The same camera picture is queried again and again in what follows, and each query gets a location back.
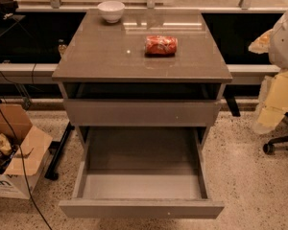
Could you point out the open grey middle drawer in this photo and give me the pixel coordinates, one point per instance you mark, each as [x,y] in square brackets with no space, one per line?
[142,172]

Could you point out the small bottle behind cabinet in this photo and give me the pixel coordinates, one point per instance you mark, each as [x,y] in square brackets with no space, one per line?
[62,47]

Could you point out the black office chair base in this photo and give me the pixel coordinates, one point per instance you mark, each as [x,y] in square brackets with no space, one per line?
[269,148]

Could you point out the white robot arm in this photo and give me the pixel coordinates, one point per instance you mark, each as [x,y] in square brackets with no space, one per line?
[278,48]

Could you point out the grey drawer cabinet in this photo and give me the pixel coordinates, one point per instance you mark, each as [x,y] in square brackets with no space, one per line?
[108,62]

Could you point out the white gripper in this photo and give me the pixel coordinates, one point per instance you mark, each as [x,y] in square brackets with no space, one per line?
[285,45]

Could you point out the black table leg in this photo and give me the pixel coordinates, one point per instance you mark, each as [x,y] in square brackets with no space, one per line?
[56,149]

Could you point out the white ceramic bowl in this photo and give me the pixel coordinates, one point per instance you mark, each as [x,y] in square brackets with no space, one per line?
[111,11]

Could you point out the closed grey top drawer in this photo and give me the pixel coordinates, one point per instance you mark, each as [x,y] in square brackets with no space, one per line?
[118,113]

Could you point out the red coke can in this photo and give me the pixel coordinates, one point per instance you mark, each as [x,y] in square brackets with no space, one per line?
[160,45]

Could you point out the snack bags in box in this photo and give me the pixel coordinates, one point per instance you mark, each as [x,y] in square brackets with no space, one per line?
[7,151]

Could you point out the brown cardboard box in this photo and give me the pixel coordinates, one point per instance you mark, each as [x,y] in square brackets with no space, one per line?
[24,165]

